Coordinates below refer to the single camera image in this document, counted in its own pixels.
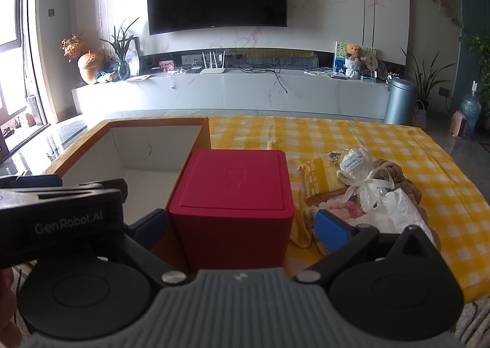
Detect white cloth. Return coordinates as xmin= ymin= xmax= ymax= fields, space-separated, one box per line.
xmin=350 ymin=189 xmax=435 ymax=244

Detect brown knitted soft toy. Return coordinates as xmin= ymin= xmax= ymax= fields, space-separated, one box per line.
xmin=374 ymin=159 xmax=422 ymax=205

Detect pink fluffy cloth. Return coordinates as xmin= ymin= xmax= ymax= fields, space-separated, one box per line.
xmin=303 ymin=199 xmax=365 ymax=223

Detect yellow checkered tablecloth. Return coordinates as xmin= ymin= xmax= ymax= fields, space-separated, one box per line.
xmin=209 ymin=116 xmax=489 ymax=301

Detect clear gift bag with ribbon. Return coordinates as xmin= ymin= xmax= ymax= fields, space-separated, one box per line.
xmin=336 ymin=147 xmax=394 ymax=213

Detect white open cardboard box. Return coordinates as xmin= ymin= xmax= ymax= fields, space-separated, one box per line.
xmin=45 ymin=117 xmax=211 ymax=224

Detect yellow checkered folded cloth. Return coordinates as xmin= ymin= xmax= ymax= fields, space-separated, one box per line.
xmin=299 ymin=155 xmax=346 ymax=197

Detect orange acorn shaped vase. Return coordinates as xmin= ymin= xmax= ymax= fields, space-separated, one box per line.
xmin=77 ymin=51 xmax=103 ymax=85

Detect red square box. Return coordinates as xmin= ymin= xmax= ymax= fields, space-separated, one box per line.
xmin=169 ymin=149 xmax=295 ymax=271

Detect woven basket bag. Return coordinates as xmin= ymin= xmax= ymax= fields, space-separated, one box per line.
xmin=412 ymin=99 xmax=427 ymax=129

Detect dried yellow flowers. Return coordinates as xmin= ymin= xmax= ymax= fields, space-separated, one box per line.
xmin=61 ymin=34 xmax=88 ymax=62

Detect pink small heater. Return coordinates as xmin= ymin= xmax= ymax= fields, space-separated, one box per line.
xmin=449 ymin=110 xmax=468 ymax=137

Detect grey metal trash bin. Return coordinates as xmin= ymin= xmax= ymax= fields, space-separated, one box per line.
xmin=384 ymin=78 xmax=418 ymax=126

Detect green aloe plant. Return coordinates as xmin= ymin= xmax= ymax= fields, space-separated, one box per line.
xmin=101 ymin=18 xmax=138 ymax=80

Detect blue water bottle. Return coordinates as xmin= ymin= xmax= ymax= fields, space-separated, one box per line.
xmin=459 ymin=80 xmax=482 ymax=134

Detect tall green potted plant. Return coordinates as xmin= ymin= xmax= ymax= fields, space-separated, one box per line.
xmin=401 ymin=48 xmax=454 ymax=108

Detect white marble tv cabinet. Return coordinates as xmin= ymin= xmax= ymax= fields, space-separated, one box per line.
xmin=72 ymin=69 xmax=389 ymax=120

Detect white wifi router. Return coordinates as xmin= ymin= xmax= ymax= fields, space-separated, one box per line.
xmin=200 ymin=50 xmax=226 ymax=74

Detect brown teddy bear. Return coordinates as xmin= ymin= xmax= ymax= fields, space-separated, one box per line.
xmin=345 ymin=43 xmax=362 ymax=79

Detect black cable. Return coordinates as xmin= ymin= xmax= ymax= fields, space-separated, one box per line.
xmin=235 ymin=50 xmax=289 ymax=95

